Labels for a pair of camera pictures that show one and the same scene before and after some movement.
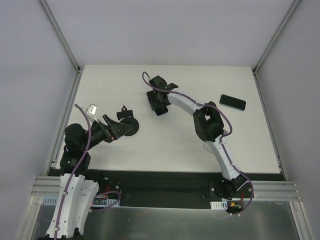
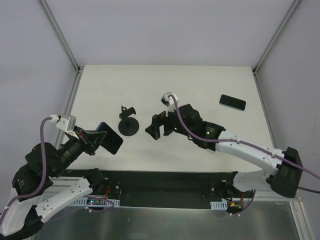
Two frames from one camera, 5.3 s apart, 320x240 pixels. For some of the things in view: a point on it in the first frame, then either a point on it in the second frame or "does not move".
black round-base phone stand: (127, 116) does not move
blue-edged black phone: (160, 108) → (112, 141)
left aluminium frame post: (60, 35) does not move
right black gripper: (152, 99) → (164, 123)
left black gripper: (110, 132) → (87, 142)
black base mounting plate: (169, 188) does not move
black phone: (233, 102) does not move
